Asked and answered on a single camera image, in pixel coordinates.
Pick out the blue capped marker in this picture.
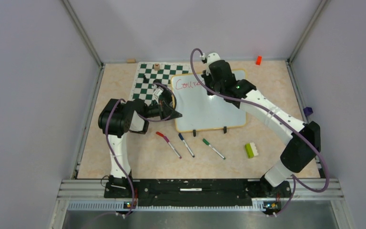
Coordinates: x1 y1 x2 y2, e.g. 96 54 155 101
178 133 195 158

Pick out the yellow framed whiteboard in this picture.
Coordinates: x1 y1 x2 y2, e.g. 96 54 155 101
171 73 247 132

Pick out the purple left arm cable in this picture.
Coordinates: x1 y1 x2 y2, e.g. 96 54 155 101
105 82 178 219

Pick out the purple capped marker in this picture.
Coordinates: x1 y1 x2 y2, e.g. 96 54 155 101
163 136 182 159

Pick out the purple block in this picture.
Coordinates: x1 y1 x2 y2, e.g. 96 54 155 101
303 107 314 117

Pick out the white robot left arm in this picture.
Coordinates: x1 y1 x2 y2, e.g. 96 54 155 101
98 99 183 197

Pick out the green white chess mat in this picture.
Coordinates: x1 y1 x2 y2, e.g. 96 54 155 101
132 62 193 104

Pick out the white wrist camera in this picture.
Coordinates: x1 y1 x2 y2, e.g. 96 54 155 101
152 87 163 103
201 52 221 66

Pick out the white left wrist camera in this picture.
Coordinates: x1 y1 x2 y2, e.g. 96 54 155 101
152 87 163 103

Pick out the green capped marker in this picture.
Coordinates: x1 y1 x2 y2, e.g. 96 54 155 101
203 138 226 160

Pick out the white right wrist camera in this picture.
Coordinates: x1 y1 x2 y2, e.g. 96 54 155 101
201 52 221 66

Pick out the wooden chess piece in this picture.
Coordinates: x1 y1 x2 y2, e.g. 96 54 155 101
153 63 160 71

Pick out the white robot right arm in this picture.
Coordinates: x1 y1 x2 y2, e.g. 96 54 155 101
201 58 320 197

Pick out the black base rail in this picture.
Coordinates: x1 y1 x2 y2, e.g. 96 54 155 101
104 177 291 207

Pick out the green white lego brick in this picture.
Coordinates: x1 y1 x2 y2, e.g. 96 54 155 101
244 143 259 159

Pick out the orange block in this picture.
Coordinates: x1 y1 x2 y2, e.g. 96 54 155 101
255 55 263 65

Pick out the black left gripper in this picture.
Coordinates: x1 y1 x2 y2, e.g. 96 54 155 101
143 98 182 121

